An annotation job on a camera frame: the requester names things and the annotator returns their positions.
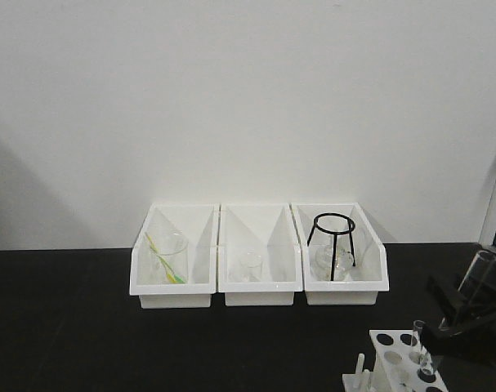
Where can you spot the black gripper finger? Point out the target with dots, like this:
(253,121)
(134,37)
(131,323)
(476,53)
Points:
(450,300)
(474,340)

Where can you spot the clear glass test tube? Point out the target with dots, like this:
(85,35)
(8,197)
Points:
(474,287)

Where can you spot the white test tube rack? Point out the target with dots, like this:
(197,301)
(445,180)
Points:
(394,369)

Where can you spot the right white storage bin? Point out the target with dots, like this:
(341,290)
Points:
(365,281)

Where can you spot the white storage bin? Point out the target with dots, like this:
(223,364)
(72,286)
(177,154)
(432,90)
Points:
(174,258)
(266,229)
(365,281)

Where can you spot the clear round glass flask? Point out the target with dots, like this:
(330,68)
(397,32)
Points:
(332,266)

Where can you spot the middle white storage bin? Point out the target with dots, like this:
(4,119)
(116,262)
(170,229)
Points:
(266,229)

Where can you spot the small glass beaker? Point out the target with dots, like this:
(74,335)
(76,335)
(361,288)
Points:
(250,267)

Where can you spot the left white storage bin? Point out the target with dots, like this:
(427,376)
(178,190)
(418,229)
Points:
(174,258)

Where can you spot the yellow green stirring stick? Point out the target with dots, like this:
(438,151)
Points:
(163,259)

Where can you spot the large glass beaker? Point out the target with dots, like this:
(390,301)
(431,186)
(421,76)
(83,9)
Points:
(169,255)

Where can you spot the black wire tripod stand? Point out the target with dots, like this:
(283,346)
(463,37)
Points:
(338,227)

